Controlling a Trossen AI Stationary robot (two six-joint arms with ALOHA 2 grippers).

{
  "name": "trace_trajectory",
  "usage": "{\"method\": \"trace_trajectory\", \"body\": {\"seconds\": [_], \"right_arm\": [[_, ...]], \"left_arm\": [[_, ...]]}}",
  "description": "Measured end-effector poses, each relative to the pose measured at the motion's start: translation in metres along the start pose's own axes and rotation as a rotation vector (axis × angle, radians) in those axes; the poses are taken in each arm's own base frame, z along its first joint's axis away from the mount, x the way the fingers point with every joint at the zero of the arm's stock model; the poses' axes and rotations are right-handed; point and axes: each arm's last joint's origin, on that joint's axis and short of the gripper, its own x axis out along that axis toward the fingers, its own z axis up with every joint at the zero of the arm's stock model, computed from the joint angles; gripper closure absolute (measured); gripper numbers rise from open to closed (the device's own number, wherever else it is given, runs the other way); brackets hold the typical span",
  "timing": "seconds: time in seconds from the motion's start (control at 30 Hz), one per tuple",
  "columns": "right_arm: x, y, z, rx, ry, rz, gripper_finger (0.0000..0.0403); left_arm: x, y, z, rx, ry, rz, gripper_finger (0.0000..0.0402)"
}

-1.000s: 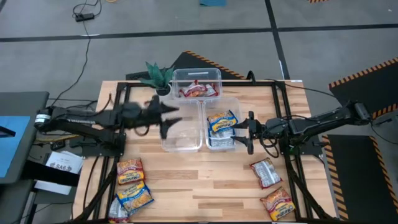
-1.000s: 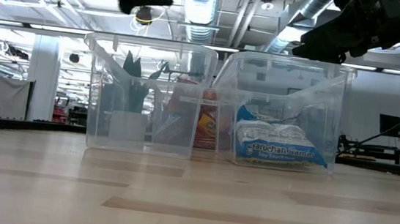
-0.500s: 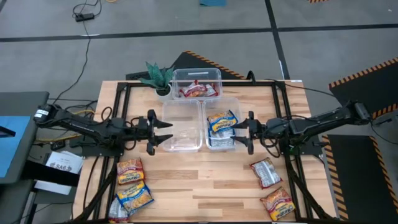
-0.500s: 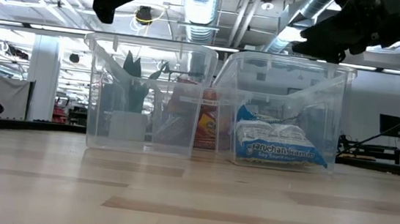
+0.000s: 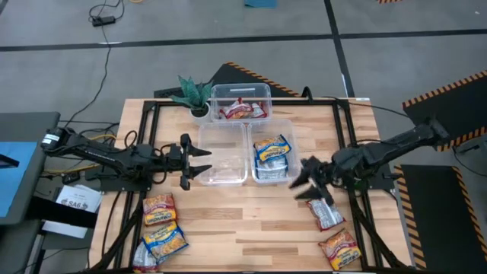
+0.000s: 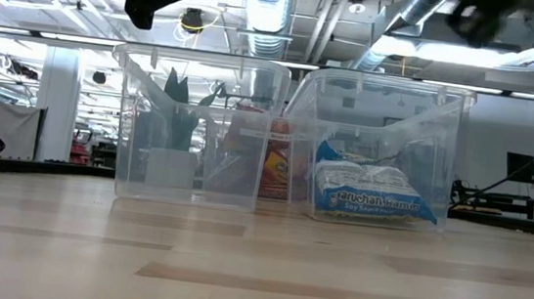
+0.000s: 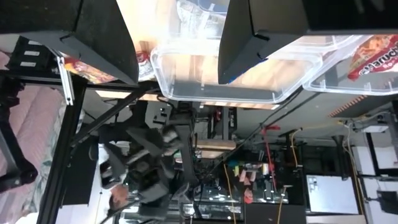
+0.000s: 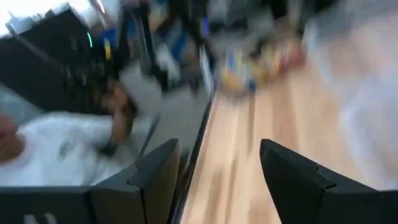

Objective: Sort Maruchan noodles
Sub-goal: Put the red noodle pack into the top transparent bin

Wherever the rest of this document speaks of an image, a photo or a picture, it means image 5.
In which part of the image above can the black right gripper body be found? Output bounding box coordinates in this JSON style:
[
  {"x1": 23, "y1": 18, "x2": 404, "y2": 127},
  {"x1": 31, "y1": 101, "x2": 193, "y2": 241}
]
[{"x1": 302, "y1": 154, "x2": 342, "y2": 207}]

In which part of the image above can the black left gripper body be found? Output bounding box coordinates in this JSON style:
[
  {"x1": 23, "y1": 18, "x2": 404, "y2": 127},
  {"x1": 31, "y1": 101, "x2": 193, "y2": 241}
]
[{"x1": 165, "y1": 132, "x2": 192, "y2": 191}]

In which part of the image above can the white-backed Maruchan noodle packet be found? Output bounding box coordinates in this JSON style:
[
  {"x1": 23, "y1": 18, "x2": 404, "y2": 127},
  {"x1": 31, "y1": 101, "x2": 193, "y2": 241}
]
[
  {"x1": 306, "y1": 197, "x2": 346, "y2": 232},
  {"x1": 132, "y1": 240, "x2": 159, "y2": 274}
]

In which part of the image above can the yellow Maruchan noodle packet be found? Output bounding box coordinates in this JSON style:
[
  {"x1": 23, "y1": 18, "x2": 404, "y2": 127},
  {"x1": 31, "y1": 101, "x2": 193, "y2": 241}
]
[
  {"x1": 318, "y1": 227, "x2": 363, "y2": 272},
  {"x1": 142, "y1": 193, "x2": 179, "y2": 227}
]

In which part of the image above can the clear plastic bin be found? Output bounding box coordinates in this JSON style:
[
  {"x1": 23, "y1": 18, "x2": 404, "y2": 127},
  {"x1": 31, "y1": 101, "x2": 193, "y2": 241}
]
[
  {"x1": 196, "y1": 120, "x2": 249, "y2": 187},
  {"x1": 246, "y1": 119, "x2": 301, "y2": 186},
  {"x1": 210, "y1": 82, "x2": 274, "y2": 123}
]

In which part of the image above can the green artificial potted plant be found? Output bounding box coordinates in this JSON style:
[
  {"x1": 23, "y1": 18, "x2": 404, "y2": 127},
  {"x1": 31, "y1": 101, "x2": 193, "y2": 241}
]
[{"x1": 169, "y1": 75, "x2": 213, "y2": 123}]

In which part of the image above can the white printed paper sheet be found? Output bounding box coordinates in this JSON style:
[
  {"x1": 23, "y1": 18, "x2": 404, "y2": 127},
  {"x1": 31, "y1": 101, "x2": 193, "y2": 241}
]
[{"x1": 55, "y1": 183, "x2": 104, "y2": 214}]

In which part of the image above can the plain white paper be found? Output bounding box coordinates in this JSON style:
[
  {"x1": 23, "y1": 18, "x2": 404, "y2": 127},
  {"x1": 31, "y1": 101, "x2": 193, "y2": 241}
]
[{"x1": 40, "y1": 219, "x2": 89, "y2": 240}]

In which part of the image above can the black shelf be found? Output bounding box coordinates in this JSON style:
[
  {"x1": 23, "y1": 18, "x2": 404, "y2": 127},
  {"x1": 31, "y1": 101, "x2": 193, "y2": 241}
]
[{"x1": 26, "y1": 196, "x2": 99, "y2": 229}]

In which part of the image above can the grey stand foot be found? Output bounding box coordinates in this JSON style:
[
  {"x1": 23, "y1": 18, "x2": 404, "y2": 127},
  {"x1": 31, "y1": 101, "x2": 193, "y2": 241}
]
[{"x1": 454, "y1": 133, "x2": 487, "y2": 154}]

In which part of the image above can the black power adapter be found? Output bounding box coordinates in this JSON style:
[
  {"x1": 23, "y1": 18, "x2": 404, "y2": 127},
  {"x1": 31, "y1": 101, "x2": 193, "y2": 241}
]
[{"x1": 91, "y1": 15, "x2": 117, "y2": 27}]

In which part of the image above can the grey desk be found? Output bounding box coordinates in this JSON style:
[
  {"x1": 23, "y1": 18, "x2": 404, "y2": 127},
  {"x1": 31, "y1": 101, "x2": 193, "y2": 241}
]
[{"x1": 0, "y1": 110, "x2": 62, "y2": 226}]

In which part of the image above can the blue sheet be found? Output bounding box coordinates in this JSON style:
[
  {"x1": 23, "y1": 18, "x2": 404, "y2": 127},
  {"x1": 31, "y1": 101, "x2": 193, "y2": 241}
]
[{"x1": 0, "y1": 141, "x2": 40, "y2": 218}]

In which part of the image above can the blue floor mat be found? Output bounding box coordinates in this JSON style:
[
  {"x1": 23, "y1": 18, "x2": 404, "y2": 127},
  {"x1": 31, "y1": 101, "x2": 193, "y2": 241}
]
[{"x1": 243, "y1": 0, "x2": 279, "y2": 10}]

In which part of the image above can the black flat device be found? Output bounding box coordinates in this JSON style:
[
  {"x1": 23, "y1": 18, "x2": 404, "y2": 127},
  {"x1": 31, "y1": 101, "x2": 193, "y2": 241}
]
[{"x1": 0, "y1": 153, "x2": 21, "y2": 169}]

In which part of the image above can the yellow cable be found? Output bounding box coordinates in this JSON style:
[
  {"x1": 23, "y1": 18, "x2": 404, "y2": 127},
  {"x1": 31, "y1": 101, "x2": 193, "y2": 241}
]
[{"x1": 44, "y1": 132, "x2": 117, "y2": 176}]

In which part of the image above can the black power cable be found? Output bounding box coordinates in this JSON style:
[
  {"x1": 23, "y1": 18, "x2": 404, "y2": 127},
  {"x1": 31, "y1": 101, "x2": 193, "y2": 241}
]
[{"x1": 56, "y1": 25, "x2": 113, "y2": 125}]

